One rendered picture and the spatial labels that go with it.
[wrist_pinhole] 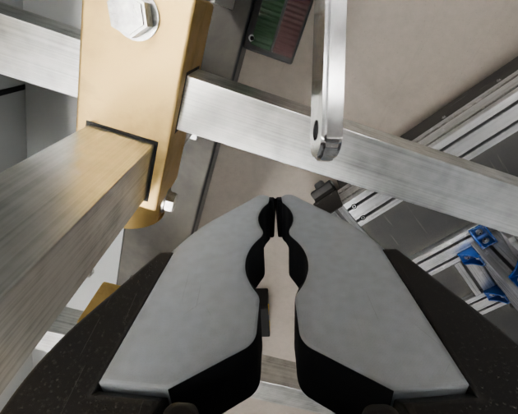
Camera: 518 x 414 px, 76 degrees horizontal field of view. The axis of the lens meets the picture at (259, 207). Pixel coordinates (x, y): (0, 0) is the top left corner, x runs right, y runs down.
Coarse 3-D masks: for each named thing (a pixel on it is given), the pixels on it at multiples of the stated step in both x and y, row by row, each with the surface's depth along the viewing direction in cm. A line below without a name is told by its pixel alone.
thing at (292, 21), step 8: (288, 0) 27; (296, 0) 27; (304, 0) 27; (288, 8) 28; (296, 8) 28; (304, 8) 28; (288, 16) 28; (296, 16) 28; (304, 16) 28; (280, 24) 28; (288, 24) 28; (296, 24) 28; (280, 32) 28; (288, 32) 28; (296, 32) 28; (280, 40) 29; (288, 40) 29; (296, 40) 29; (280, 48) 29; (288, 48) 29; (288, 56) 29
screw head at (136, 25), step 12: (120, 0) 14; (132, 0) 14; (144, 0) 14; (120, 12) 14; (132, 12) 14; (144, 12) 14; (156, 12) 15; (120, 24) 14; (132, 24) 14; (144, 24) 14; (156, 24) 15; (132, 36) 14; (144, 36) 15
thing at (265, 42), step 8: (264, 0) 27; (272, 0) 27; (280, 0) 27; (264, 8) 28; (272, 8) 28; (280, 8) 28; (264, 16) 28; (272, 16) 28; (256, 24) 28; (264, 24) 28; (272, 24) 28; (256, 32) 28; (264, 32) 28; (272, 32) 28; (256, 40) 29; (264, 40) 29; (272, 40) 29; (264, 48) 29
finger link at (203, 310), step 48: (192, 240) 10; (240, 240) 9; (192, 288) 8; (240, 288) 8; (144, 336) 7; (192, 336) 7; (240, 336) 6; (144, 384) 6; (192, 384) 6; (240, 384) 7
